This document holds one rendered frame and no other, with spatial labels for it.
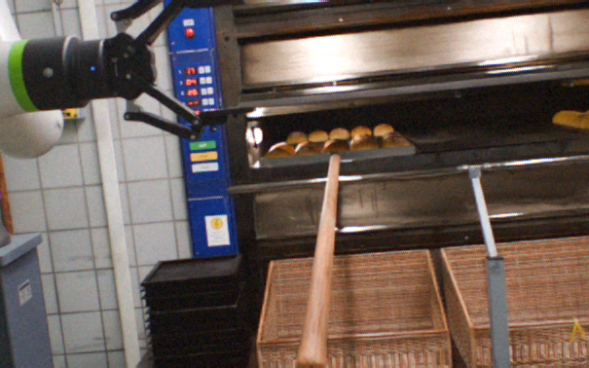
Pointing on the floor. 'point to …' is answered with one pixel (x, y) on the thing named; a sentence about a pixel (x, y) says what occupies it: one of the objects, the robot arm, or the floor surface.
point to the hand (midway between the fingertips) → (240, 55)
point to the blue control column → (207, 188)
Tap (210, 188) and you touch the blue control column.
